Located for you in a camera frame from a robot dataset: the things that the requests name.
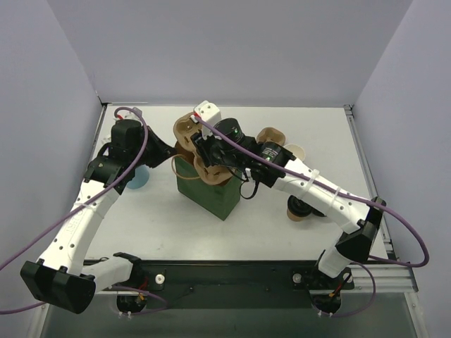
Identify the brown pulp cup carrier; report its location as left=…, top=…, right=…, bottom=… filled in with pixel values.
left=173, top=113, right=232, bottom=186

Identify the green paper bag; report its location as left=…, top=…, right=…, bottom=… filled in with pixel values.
left=171, top=142, right=241, bottom=220

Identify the black plastic cup lid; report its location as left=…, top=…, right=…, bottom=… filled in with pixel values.
left=287, top=196, right=313, bottom=212

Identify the brown paper coffee cup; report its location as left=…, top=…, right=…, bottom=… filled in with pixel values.
left=286, top=208, right=311, bottom=222

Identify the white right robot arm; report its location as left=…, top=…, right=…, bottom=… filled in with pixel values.
left=191, top=114, right=385, bottom=287

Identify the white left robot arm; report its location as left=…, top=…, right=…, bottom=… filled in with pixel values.
left=20, top=120, right=176, bottom=314

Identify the blue straw holder cup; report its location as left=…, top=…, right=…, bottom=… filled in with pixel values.
left=126, top=165, right=149, bottom=189

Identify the stack of paper cups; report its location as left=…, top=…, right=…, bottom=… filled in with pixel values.
left=284, top=144, right=306, bottom=161

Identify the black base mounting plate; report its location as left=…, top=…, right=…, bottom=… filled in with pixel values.
left=116, top=260, right=354, bottom=314

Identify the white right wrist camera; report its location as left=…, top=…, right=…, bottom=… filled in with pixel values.
left=190, top=101, right=222, bottom=127

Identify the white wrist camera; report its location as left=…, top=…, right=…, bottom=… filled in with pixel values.
left=190, top=101, right=222, bottom=127
left=113, top=106, right=142, bottom=122

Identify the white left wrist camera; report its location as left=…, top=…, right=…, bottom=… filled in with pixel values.
left=113, top=106, right=142, bottom=122

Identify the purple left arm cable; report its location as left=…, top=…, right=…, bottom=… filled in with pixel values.
left=0, top=107, right=149, bottom=314

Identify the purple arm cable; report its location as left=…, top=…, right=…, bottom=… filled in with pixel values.
left=193, top=115, right=430, bottom=268
left=0, top=107, right=149, bottom=314

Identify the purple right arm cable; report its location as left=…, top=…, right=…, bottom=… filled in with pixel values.
left=193, top=115, right=430, bottom=268

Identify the aluminium frame rail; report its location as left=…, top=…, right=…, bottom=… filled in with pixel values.
left=352, top=239, right=420, bottom=294

